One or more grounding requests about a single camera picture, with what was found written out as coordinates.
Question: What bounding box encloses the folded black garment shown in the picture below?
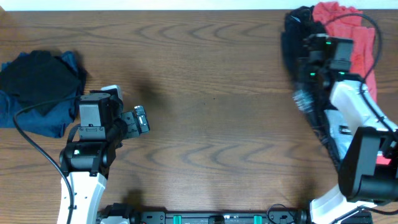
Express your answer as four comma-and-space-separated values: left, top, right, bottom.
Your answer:
1, 50, 87, 116

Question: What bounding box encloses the red t-shirt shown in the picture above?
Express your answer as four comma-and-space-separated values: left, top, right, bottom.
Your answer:
312, 2, 377, 100

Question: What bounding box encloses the folded blue garment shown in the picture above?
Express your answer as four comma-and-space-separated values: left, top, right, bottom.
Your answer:
0, 50, 87, 139

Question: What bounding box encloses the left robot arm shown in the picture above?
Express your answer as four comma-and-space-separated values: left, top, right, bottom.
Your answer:
57, 90, 150, 223

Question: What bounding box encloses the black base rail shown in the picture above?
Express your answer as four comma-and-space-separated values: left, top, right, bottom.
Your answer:
96, 205, 373, 224

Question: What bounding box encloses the black printed cycling jersey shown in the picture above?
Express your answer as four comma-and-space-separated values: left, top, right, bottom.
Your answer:
280, 6, 353, 170

